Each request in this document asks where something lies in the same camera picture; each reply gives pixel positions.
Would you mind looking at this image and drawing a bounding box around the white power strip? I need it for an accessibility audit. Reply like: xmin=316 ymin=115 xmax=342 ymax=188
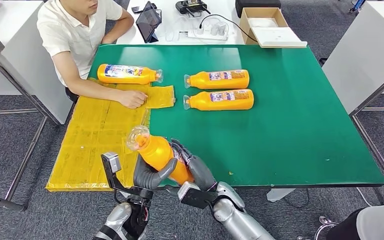
xmin=187 ymin=29 xmax=229 ymax=42

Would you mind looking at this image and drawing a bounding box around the black floor cable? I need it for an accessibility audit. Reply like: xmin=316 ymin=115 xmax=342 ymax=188
xmin=283 ymin=188 xmax=310 ymax=209

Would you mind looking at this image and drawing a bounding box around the steel table frame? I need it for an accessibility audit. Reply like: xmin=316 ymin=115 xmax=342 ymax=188
xmin=349 ymin=64 xmax=384 ymax=200

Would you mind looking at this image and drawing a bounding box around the person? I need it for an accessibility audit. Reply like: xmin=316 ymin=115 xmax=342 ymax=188
xmin=326 ymin=200 xmax=384 ymax=240
xmin=36 ymin=0 xmax=149 ymax=110

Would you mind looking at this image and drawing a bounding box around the orange detergent bottle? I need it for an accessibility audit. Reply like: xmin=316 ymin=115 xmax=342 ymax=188
xmin=182 ymin=88 xmax=255 ymax=112
xmin=125 ymin=125 xmax=196 ymax=186
xmin=183 ymin=69 xmax=250 ymax=90
xmin=96 ymin=63 xmax=164 ymax=86

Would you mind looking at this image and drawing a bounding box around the white table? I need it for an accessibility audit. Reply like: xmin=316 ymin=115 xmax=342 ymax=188
xmin=115 ymin=0 xmax=246 ymax=46

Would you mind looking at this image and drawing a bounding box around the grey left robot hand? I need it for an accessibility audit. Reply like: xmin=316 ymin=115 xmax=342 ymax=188
xmin=132 ymin=154 xmax=179 ymax=192

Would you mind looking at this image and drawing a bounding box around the green table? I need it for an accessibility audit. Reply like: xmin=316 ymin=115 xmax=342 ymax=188
xmin=87 ymin=43 xmax=384 ymax=203

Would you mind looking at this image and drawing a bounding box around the person's right hand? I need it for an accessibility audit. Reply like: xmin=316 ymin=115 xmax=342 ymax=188
xmin=117 ymin=90 xmax=149 ymax=111

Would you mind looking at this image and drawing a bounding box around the black remote controller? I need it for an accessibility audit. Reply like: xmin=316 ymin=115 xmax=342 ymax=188
xmin=175 ymin=0 xmax=212 ymax=17

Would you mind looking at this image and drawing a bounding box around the black power cable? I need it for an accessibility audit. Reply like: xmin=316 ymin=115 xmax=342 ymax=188
xmin=199 ymin=13 xmax=259 ymax=44

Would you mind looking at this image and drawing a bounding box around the cardboard box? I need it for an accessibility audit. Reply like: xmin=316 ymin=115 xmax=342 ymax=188
xmin=239 ymin=7 xmax=309 ymax=49

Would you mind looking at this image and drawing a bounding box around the chrome chair base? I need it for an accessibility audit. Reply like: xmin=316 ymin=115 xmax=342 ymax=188
xmin=314 ymin=215 xmax=339 ymax=240

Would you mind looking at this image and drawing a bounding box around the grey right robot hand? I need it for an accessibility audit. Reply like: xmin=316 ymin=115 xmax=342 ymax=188
xmin=170 ymin=138 xmax=218 ymax=193

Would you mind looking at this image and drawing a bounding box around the white foam insert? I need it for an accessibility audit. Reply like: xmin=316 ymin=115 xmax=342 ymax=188
xmin=247 ymin=17 xmax=279 ymax=29

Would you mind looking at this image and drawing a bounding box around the black tablet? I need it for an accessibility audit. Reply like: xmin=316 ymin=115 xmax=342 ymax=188
xmin=135 ymin=0 xmax=163 ymax=44

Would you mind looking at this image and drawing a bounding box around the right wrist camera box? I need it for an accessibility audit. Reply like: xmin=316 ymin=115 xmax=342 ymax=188
xmin=178 ymin=181 xmax=219 ymax=210

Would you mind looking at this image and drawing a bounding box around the white desk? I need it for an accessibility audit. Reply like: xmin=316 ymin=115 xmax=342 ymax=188
xmin=322 ymin=0 xmax=384 ymax=115
xmin=0 ymin=0 xmax=74 ymax=125

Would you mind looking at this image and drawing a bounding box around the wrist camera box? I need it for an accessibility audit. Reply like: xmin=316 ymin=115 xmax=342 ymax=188
xmin=178 ymin=181 xmax=219 ymax=210
xmin=100 ymin=151 xmax=138 ymax=196

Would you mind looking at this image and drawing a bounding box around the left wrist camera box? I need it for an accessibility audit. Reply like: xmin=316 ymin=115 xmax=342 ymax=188
xmin=100 ymin=151 xmax=138 ymax=196

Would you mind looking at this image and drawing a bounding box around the blue cart frame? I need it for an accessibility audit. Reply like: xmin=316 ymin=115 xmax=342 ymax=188
xmin=349 ymin=0 xmax=367 ymax=14

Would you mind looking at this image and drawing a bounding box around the white floor cable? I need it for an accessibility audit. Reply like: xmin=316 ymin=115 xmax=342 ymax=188
xmin=355 ymin=188 xmax=373 ymax=207

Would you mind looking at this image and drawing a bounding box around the flat white box lid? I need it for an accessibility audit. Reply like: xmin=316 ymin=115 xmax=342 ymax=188
xmin=251 ymin=26 xmax=308 ymax=48

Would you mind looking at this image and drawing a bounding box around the white charging cable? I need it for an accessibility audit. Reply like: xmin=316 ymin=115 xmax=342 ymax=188
xmin=164 ymin=13 xmax=196 ymax=43

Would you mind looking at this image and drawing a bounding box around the yellow taped cardboard sheet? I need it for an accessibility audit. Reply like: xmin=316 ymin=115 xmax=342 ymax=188
xmin=45 ymin=77 xmax=176 ymax=193

